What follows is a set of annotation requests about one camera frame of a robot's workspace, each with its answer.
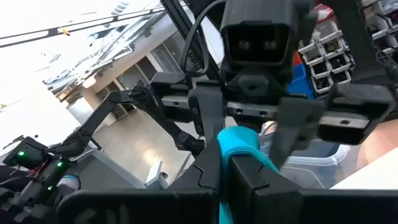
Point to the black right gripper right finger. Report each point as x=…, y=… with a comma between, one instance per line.
x=311, y=208

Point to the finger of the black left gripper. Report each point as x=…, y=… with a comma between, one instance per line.
x=295, y=124
x=208, y=112

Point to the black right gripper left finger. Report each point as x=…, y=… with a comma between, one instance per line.
x=140, y=208

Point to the teal cloth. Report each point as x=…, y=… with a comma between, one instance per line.
x=237, y=140

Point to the pink shirt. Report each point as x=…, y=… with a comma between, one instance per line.
x=381, y=141

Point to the clear plastic storage bin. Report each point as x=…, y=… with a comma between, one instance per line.
x=311, y=155

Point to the blue storage bin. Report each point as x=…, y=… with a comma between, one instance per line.
x=300, y=84

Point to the shelf with storage bins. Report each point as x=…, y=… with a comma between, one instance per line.
x=334, y=49

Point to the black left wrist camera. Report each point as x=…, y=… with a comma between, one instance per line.
x=258, y=37

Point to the black aluminium rig frame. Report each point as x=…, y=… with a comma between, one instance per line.
x=178, y=15

